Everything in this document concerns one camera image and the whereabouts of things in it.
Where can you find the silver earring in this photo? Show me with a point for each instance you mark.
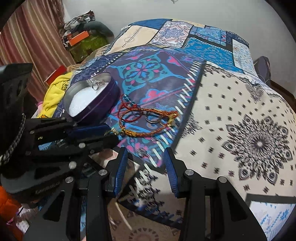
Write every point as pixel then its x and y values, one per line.
pixel 97 83

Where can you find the red box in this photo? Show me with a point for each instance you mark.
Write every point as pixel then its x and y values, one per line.
pixel 59 71

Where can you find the purple heart-shaped tin box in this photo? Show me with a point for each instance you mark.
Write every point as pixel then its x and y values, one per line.
pixel 84 104

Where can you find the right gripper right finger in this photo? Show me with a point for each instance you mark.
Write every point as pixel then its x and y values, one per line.
pixel 214 210

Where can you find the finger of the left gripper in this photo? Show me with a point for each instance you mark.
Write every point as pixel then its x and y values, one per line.
pixel 87 133

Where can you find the yellow cartoon blanket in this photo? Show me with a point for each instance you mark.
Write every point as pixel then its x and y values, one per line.
pixel 54 95

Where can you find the striped brown curtain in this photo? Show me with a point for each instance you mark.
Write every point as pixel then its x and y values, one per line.
pixel 33 35

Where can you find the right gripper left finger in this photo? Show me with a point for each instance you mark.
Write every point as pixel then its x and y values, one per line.
pixel 59 218

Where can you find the pile of clothes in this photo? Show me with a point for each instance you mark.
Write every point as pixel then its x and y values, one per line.
pixel 78 22

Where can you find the orange box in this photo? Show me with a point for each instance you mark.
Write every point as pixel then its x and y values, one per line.
pixel 79 37

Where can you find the dark backpack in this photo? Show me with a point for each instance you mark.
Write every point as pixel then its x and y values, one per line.
pixel 263 70

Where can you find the orange jacket left forearm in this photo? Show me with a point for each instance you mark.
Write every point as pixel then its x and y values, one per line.
pixel 9 208

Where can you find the blue patchwork bed cover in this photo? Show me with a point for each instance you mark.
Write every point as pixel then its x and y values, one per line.
pixel 230 123

